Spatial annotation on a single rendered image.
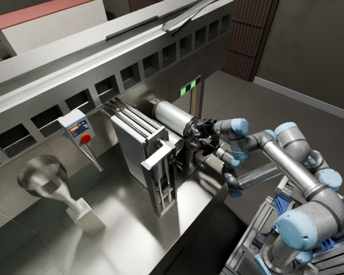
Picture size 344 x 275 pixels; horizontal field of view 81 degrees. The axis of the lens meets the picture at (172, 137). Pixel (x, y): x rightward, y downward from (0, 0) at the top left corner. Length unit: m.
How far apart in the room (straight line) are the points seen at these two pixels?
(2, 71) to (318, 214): 0.89
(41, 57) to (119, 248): 1.06
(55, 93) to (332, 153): 3.05
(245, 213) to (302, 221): 1.59
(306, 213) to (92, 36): 0.79
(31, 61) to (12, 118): 0.54
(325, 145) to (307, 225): 2.54
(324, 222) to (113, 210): 1.06
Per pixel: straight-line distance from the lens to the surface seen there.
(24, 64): 0.47
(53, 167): 0.95
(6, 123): 0.99
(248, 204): 2.41
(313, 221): 0.82
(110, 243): 1.32
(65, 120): 0.69
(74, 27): 5.53
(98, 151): 1.28
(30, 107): 0.98
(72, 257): 1.38
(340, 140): 3.47
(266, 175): 1.19
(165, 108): 1.25
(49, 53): 0.48
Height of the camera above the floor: 2.13
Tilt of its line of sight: 49 degrees down
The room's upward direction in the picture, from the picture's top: 3 degrees counter-clockwise
